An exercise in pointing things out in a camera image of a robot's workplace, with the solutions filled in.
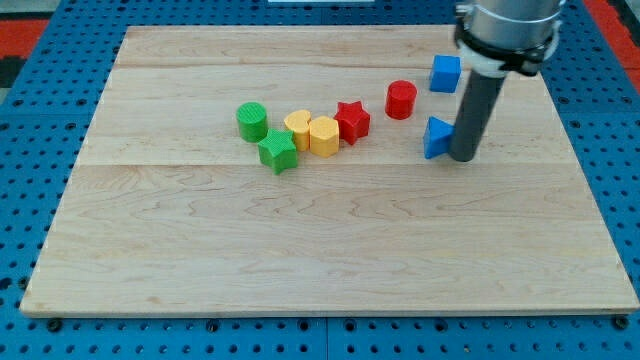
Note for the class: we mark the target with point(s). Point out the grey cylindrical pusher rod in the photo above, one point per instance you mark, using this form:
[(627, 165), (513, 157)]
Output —
[(473, 115)]

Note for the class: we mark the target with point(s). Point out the blue triangle block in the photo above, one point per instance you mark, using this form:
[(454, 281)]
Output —
[(437, 137)]

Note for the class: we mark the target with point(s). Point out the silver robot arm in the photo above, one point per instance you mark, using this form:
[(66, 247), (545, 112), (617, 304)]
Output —
[(495, 38)]

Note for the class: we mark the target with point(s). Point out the blue cube block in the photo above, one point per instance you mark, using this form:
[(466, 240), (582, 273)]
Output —
[(445, 74)]

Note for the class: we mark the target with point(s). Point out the red cylinder block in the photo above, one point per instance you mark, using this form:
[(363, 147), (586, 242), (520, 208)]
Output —
[(400, 99)]

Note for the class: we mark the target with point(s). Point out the red star block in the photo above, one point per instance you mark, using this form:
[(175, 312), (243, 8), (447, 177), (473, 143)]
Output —
[(353, 121)]

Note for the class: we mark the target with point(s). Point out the yellow hexagon block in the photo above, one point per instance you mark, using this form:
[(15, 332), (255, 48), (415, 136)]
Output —
[(324, 136)]

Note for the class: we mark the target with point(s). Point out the yellow heart block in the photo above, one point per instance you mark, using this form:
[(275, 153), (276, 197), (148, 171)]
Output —
[(298, 122)]

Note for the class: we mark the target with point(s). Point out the green star block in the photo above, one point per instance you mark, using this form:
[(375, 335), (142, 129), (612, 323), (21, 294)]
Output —
[(278, 150)]

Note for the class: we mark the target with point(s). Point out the green cylinder block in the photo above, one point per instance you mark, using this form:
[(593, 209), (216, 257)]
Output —
[(252, 121)]

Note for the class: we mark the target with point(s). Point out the wooden board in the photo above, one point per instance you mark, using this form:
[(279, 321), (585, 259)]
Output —
[(168, 212)]

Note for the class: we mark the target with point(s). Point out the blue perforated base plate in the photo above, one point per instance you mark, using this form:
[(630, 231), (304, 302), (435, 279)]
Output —
[(47, 111)]

